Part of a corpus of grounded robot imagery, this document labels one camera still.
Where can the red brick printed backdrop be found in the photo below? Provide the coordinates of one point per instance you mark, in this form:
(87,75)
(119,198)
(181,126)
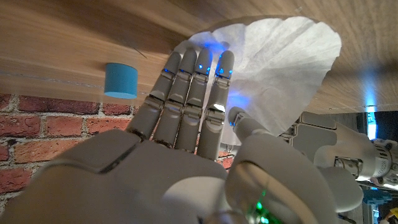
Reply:
(46,130)

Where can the white paper coffee filter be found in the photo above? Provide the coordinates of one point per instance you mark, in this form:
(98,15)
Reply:
(280,68)

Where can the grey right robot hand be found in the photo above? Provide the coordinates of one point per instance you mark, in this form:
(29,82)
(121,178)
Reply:
(155,174)

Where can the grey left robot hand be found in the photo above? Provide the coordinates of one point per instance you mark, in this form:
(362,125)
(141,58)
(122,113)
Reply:
(323,140)

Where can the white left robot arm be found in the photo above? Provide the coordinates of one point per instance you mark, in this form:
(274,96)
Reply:
(387,161)

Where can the blue bottle cap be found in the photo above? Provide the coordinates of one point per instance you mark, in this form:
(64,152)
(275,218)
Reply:
(120,80)

